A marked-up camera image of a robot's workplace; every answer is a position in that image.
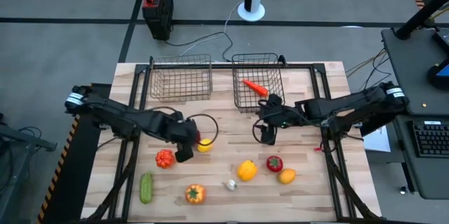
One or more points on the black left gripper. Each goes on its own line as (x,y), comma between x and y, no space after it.
(184,132)

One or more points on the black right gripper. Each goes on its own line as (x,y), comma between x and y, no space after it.
(277,117)

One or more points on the yellow lemon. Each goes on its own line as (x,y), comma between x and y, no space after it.
(205,145)

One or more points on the ribbed orange-red tomato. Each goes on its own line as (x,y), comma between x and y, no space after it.
(165,159)

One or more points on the red pepper with green stem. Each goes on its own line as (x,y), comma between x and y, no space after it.
(274,164)

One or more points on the yellow bell pepper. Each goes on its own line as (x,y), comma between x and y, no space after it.
(247,170)

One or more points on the white garlic bulb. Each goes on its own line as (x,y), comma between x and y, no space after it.
(230,185)

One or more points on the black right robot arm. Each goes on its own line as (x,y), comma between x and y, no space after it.
(350,106)

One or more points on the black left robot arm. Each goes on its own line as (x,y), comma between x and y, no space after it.
(115,117)

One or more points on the orange carrot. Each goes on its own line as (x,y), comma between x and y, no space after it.
(255,87)

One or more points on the orange mango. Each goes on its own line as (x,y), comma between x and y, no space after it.
(287,176)

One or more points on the orange bell pepper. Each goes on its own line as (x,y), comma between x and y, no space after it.
(195,194)

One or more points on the green cucumber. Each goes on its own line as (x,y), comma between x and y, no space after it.
(146,187)

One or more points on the black platform with hazard stripes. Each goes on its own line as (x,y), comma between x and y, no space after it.
(77,168)

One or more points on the red and black power station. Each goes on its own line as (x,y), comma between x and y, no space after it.
(158,10)

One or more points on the dark grey desk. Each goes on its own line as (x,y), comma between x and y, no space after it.
(403,76)

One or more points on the dark grey stand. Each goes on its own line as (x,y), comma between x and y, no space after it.
(21,139)

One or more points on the black keyboard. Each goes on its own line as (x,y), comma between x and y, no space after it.
(431,139)

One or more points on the black monitor pole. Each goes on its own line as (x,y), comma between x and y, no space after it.
(421,15)

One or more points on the black aluminium table frame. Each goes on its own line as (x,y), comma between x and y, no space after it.
(224,66)

